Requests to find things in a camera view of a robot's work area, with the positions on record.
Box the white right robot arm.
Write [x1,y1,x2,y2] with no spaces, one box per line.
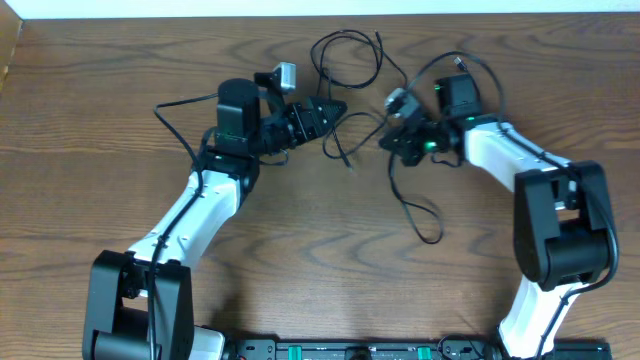
[379,74,619,359]

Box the black right camera cable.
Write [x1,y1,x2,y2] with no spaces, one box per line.
[404,51,621,360]

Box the black camera cable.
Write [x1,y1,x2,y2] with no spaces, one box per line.
[404,51,621,360]
[147,92,221,360]

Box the black left camera cable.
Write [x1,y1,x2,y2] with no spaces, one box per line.
[147,92,221,360]

